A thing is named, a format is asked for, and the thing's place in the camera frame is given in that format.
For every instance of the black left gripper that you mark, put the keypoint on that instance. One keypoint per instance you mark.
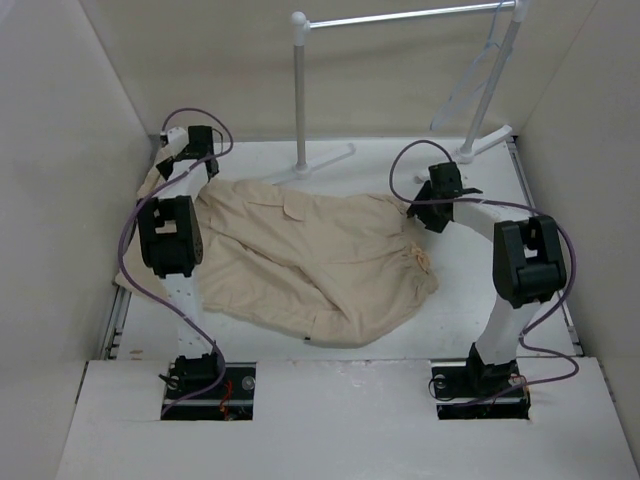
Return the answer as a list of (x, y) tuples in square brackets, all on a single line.
[(165, 166)]

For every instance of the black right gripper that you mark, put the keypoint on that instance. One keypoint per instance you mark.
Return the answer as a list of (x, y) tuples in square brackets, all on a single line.
[(434, 224)]

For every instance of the light blue wire hanger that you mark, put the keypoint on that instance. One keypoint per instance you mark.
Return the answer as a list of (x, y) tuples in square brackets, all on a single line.
[(472, 83)]

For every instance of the beige trousers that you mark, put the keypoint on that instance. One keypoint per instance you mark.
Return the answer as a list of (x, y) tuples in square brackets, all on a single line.
[(336, 271)]

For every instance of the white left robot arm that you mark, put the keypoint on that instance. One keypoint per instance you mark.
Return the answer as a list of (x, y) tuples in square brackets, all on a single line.
[(172, 247)]

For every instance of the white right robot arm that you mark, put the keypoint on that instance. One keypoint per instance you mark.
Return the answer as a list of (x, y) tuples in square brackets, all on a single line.
[(528, 268)]

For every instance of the white clothes rack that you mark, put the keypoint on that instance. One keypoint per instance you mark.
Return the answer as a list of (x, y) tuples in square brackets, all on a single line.
[(385, 74)]

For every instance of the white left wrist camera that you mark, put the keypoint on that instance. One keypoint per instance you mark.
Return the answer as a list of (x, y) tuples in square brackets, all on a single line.
[(175, 137)]

